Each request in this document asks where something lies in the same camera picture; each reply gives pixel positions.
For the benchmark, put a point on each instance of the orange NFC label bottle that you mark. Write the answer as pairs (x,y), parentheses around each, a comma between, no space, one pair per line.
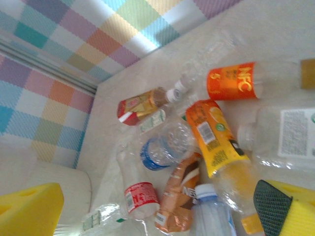
(231,81)

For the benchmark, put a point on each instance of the clear bottle blue label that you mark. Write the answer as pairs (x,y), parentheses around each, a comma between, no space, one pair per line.
(160,152)

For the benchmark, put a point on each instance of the yellow snack packet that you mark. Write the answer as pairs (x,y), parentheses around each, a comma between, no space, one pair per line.
(214,137)

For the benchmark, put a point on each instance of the red and yellow box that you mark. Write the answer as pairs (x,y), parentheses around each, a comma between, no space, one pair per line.
(137,108)

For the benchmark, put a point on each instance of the white ribbed bin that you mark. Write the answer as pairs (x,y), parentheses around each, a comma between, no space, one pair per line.
(73,186)

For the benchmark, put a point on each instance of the clear bottle red label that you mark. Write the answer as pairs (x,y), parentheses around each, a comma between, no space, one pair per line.
(140,196)

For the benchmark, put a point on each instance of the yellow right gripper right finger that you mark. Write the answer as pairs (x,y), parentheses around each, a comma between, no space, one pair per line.
(295,216)

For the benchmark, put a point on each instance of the small amber bottle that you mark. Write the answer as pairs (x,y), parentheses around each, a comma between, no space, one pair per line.
(308,73)

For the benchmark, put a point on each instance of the clear bottle green print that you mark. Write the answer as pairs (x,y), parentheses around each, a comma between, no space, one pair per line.
(103,218)

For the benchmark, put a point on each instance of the pale bottle blue white cap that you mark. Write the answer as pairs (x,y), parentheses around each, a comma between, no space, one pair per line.
(211,216)

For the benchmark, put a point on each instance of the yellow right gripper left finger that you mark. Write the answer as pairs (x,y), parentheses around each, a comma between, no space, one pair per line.
(27,211)

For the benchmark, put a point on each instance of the white tagged small item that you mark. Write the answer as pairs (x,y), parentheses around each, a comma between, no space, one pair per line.
(290,137)

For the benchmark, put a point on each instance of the aluminium frame post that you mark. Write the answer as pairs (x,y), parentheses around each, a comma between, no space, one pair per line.
(49,67)

